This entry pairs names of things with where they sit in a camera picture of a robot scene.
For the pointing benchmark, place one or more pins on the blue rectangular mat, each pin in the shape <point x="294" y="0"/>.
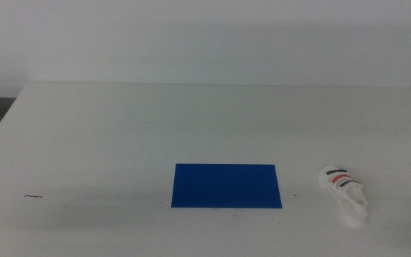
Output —
<point x="226" y="186"/>

